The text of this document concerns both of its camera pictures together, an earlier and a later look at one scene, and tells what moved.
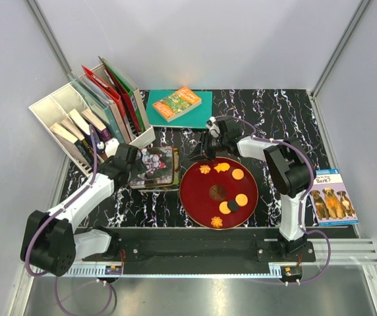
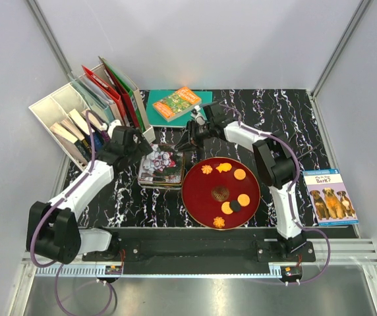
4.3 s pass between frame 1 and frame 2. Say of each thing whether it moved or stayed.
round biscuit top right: stayed
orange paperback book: stayed
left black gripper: moved
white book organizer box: stayed
